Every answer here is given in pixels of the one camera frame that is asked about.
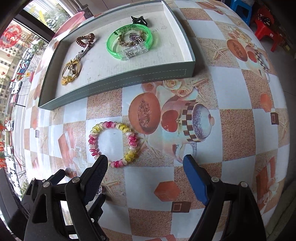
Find black claw hair clip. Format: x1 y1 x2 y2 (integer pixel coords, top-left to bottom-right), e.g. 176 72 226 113
131 16 147 27

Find pink yellow spiral bracelet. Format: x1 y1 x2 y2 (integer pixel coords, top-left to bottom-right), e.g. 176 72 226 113
88 120 141 169

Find checkered patterned tablecloth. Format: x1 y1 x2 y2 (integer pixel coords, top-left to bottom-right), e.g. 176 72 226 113
14 1 290 240

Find blue plastic stool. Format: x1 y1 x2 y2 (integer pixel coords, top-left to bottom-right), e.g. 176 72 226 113
230 0 252 25

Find yellow bow hair tie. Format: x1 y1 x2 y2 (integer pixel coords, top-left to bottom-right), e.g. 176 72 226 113
61 58 82 86

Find red plastic child chair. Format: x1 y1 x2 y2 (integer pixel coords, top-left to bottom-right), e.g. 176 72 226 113
250 6 284 52

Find green shallow tray box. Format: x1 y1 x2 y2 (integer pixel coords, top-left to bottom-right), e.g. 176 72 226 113
38 1 195 110

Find red paper window decoration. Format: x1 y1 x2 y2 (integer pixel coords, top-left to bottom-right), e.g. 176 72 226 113
0 25 22 49

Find brown spiral hair tie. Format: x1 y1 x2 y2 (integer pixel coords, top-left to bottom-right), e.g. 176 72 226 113
75 33 96 48

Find pink plastic basin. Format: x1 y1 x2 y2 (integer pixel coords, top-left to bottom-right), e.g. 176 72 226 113
53 11 86 38

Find brown braided hair tie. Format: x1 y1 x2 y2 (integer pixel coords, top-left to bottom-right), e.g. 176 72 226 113
117 32 145 47

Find silver heart hair clip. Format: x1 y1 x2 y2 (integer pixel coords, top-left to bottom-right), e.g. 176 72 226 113
97 186 103 195

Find green translucent bangle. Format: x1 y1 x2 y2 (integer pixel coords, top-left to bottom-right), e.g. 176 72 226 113
106 24 154 61

